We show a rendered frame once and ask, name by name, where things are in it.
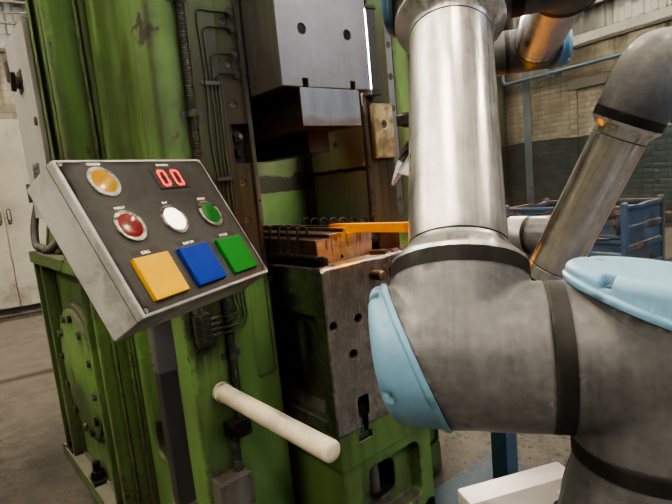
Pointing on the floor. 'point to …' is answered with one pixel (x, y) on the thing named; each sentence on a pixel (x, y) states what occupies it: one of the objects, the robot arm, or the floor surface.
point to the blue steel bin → (620, 227)
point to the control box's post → (172, 411)
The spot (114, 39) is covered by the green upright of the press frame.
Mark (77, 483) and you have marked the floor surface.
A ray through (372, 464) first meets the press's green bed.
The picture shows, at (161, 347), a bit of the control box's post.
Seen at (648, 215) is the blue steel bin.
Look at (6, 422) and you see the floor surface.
